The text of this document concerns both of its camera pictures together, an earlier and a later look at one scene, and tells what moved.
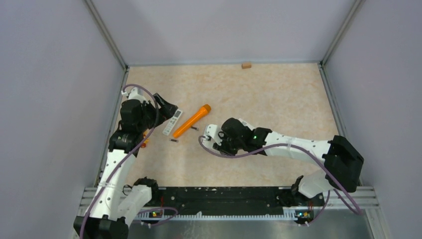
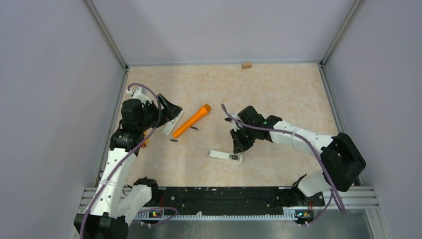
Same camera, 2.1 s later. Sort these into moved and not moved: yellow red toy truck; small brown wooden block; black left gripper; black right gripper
Moved: black right gripper
Not moved: black left gripper; small brown wooden block; yellow red toy truck
